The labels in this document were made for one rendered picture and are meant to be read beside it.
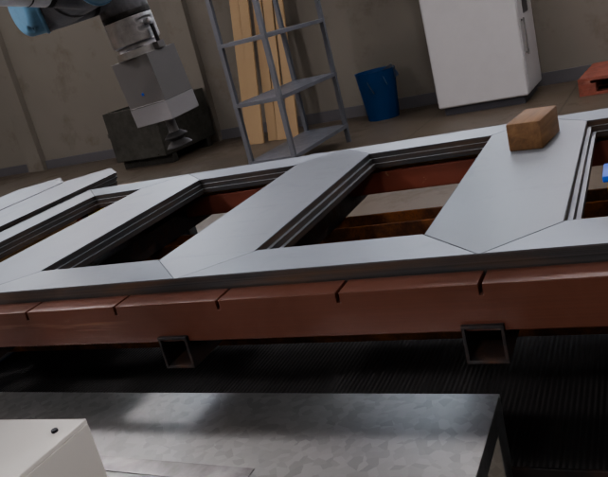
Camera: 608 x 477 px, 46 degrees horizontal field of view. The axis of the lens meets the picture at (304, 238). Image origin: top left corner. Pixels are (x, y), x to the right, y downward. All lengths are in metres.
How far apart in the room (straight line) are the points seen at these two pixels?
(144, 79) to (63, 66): 8.99
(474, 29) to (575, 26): 1.10
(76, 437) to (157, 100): 0.52
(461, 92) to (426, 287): 5.86
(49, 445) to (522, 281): 0.56
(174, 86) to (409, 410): 0.59
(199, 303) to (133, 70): 0.38
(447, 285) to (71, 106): 9.48
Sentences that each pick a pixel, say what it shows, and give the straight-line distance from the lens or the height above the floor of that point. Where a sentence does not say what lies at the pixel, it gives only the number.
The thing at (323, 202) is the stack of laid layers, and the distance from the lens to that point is 1.32.
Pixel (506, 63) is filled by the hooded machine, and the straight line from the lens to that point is 6.58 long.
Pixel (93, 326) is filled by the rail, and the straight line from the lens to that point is 1.15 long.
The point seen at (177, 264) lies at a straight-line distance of 1.14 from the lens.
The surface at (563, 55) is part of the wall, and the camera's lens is 7.34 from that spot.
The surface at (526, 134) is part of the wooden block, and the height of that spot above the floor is 0.87.
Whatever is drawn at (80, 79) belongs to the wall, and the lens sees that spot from 9.99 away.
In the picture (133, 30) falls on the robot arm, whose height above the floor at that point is 1.20.
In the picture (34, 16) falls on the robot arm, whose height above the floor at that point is 1.24.
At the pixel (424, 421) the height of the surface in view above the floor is 0.68.
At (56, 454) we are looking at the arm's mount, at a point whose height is 0.77.
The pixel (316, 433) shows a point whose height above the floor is 0.68.
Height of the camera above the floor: 1.16
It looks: 17 degrees down
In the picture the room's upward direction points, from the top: 14 degrees counter-clockwise
